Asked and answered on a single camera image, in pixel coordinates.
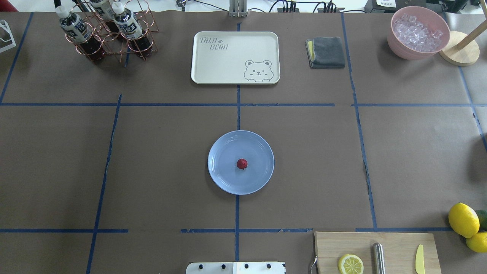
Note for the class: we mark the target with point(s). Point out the pink bowl of ice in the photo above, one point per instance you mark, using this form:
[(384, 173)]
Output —
[(417, 33)]

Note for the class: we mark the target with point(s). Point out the large yellow lemon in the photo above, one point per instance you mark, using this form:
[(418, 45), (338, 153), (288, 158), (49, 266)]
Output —
[(463, 220)]

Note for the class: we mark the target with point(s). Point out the blue round plate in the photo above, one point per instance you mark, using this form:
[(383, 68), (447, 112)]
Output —
[(232, 146)]

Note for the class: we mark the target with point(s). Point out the yellow plastic knife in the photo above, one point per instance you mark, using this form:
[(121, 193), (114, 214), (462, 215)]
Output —
[(419, 260)]

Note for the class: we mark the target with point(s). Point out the green lime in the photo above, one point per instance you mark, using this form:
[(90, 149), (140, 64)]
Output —
[(482, 216)]

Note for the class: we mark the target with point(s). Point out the white wire cup rack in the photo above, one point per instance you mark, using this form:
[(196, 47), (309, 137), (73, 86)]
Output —
[(7, 41)]

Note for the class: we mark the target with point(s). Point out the tea bottle middle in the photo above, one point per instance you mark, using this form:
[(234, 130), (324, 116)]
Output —
[(104, 10)]

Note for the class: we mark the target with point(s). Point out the tea bottle right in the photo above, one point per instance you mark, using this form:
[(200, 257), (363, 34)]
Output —
[(131, 30)]

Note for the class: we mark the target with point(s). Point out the copper wire bottle rack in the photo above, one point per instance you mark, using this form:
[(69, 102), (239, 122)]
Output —
[(115, 44)]

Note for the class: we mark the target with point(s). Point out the tea bottle left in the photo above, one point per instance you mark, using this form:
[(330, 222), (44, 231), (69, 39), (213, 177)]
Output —
[(80, 33)]

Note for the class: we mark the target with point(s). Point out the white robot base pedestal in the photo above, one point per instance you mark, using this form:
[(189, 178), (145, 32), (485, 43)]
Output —
[(252, 267)]

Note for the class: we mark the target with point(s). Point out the grey folded cloth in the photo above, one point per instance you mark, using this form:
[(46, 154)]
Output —
[(325, 53)]

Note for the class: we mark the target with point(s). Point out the wooden cutting board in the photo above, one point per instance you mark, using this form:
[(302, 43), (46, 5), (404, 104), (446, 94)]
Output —
[(399, 250)]

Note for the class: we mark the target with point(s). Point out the cream bear tray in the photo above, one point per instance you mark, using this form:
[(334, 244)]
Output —
[(231, 57)]

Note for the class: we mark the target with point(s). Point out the tea bottle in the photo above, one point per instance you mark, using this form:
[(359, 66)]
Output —
[(80, 33), (131, 30), (104, 10)]

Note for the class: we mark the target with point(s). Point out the round wooden stand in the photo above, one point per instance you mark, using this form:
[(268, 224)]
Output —
[(462, 49)]

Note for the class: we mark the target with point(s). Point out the half lemon slice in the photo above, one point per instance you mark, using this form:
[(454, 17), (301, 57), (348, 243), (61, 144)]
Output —
[(350, 264)]

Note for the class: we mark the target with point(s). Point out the red strawberry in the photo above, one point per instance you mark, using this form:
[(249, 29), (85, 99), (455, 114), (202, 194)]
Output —
[(242, 163)]

